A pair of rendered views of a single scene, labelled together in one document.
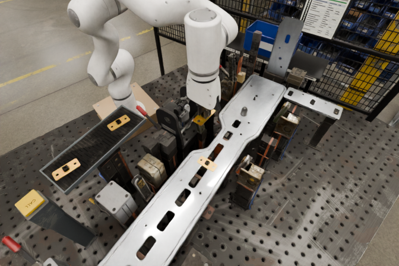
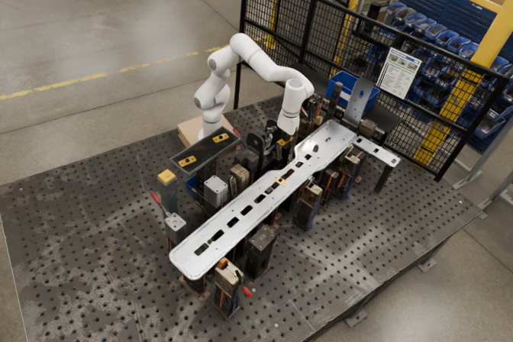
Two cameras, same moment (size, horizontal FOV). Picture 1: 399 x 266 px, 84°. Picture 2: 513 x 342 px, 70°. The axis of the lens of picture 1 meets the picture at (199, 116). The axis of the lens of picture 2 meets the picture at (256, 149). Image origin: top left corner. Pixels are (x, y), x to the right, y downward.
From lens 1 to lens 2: 110 cm
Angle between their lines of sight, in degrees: 5
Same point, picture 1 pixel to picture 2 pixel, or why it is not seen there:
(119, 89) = (213, 114)
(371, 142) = (432, 198)
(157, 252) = (240, 226)
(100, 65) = (209, 93)
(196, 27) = (291, 89)
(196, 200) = (269, 201)
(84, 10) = (221, 62)
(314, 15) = (391, 77)
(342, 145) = (404, 198)
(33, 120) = (82, 133)
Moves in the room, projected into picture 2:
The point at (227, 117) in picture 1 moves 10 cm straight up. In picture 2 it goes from (301, 150) to (304, 138)
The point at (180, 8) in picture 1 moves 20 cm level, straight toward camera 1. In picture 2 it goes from (283, 75) to (284, 101)
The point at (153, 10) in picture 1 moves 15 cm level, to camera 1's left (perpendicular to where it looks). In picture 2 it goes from (269, 75) to (236, 69)
